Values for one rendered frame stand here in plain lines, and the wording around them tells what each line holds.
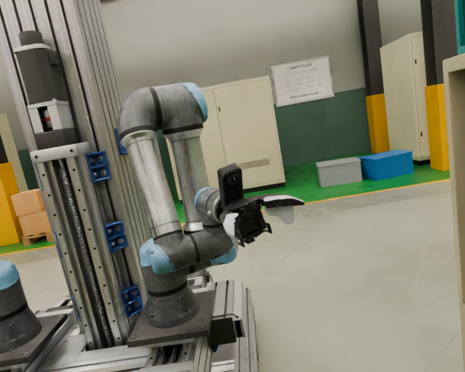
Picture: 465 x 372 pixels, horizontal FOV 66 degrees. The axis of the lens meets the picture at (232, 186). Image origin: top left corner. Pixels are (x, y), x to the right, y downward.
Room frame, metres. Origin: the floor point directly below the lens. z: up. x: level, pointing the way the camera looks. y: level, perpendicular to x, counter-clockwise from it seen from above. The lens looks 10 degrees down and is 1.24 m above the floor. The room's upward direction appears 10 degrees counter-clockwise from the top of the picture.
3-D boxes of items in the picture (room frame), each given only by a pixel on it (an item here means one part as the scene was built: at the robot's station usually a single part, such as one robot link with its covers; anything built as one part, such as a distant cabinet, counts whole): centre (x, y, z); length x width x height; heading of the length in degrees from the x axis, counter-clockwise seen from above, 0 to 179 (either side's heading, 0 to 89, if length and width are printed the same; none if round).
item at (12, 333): (1.00, 0.73, 0.77); 0.15 x 0.15 x 0.10
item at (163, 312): (0.97, 0.24, 0.77); 0.15 x 0.15 x 0.10
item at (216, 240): (0.88, 0.07, 0.94); 0.11 x 0.08 x 0.11; 113
